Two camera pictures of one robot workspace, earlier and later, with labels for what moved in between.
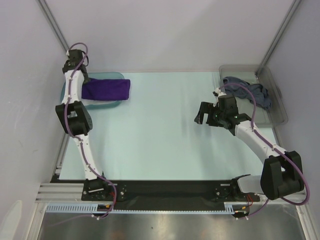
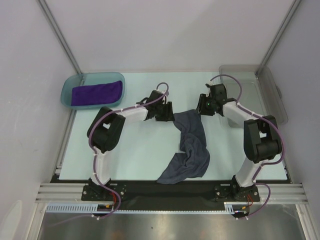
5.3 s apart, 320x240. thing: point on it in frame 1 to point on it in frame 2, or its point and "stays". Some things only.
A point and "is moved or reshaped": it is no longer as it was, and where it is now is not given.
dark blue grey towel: x=260 y=92 to x=194 y=161
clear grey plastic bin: x=276 y=114 stays
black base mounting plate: x=167 y=195 stays
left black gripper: x=86 y=79 to x=168 y=114
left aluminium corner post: x=43 y=4 stays
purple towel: x=106 y=89 is moved or reshaped
